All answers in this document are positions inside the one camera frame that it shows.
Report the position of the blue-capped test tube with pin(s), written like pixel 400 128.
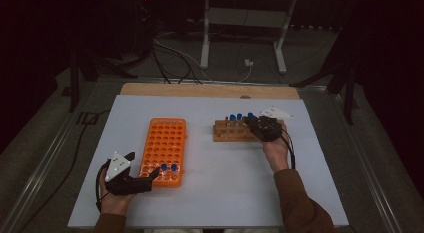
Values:
pixel 239 116
pixel 174 167
pixel 250 115
pixel 164 166
pixel 232 117

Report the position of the wooden test tube rack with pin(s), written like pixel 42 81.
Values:
pixel 226 137

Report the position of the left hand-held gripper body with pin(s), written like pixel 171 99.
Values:
pixel 128 186

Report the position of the black tripod stand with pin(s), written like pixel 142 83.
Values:
pixel 349 99
pixel 74 86

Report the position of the orange plastic test tube rack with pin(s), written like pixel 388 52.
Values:
pixel 163 143

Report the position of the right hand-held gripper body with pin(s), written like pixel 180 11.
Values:
pixel 266 129

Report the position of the white plug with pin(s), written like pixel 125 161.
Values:
pixel 248 62

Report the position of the grey metal stand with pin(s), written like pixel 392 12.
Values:
pixel 205 43

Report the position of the person's left hand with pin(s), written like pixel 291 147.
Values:
pixel 115 204

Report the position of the person's right hand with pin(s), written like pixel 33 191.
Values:
pixel 276 154

